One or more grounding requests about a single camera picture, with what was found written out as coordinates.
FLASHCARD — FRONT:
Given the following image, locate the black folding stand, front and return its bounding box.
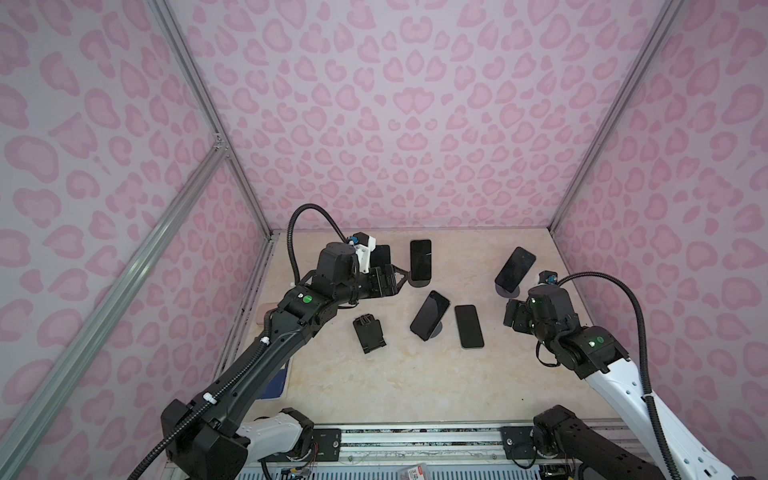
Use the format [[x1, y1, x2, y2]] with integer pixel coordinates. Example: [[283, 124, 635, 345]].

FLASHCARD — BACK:
[[353, 314, 386, 354]]

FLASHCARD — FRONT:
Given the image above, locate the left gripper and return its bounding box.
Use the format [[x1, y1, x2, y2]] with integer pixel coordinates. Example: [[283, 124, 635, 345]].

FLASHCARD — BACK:
[[335, 263, 409, 306]]

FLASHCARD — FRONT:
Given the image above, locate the blue pad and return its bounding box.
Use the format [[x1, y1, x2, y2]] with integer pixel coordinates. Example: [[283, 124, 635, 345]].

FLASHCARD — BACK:
[[258, 364, 289, 400]]

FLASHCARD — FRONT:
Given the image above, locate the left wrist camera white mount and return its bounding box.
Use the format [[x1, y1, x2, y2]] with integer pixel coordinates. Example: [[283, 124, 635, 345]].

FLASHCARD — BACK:
[[348, 232, 377, 274]]

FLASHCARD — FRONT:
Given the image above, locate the silver phone on folding stand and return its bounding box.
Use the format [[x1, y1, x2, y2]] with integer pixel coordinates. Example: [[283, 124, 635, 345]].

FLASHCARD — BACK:
[[370, 244, 391, 268]]

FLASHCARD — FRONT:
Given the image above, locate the small phone on round stand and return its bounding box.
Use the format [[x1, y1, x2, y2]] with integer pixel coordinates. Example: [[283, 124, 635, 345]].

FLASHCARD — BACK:
[[494, 246, 537, 293]]

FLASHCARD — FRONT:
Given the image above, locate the silver-edged phone on round stand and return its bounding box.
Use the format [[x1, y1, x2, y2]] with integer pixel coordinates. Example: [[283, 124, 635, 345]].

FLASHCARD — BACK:
[[410, 239, 432, 279]]

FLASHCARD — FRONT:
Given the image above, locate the black round stand, far right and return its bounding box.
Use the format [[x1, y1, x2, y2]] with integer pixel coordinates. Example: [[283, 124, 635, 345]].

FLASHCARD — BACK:
[[495, 285, 520, 299]]

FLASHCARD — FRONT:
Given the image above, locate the pink rectangular case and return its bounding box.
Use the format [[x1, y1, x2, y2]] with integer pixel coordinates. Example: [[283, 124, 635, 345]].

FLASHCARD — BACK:
[[254, 304, 272, 326]]

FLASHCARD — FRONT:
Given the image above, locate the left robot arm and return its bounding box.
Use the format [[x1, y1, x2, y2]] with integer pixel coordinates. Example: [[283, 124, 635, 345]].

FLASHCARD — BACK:
[[146, 242, 409, 479]]

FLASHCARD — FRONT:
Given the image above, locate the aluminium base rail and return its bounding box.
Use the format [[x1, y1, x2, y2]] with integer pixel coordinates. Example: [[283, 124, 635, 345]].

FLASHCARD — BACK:
[[161, 419, 661, 480]]

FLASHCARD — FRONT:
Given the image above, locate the teal-edged phone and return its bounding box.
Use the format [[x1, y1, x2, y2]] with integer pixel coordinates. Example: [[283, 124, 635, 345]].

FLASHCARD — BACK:
[[410, 291, 450, 341]]

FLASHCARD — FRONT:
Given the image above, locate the black round phone stand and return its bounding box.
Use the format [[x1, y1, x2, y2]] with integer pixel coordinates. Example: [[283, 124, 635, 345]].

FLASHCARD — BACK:
[[408, 275, 431, 288]]

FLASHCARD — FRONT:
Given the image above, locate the black round stand, front middle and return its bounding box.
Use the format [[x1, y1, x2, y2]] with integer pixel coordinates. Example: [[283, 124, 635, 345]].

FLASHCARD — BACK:
[[429, 322, 443, 339]]

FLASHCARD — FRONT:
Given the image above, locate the purple phone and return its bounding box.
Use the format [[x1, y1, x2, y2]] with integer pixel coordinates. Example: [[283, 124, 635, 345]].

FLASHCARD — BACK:
[[454, 305, 485, 349]]

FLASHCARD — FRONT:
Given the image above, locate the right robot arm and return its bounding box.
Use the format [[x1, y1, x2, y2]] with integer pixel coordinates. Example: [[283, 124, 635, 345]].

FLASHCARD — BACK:
[[504, 284, 737, 479]]

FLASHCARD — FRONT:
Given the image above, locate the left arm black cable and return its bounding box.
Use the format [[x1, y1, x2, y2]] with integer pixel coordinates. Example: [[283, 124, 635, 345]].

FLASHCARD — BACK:
[[286, 203, 350, 286]]

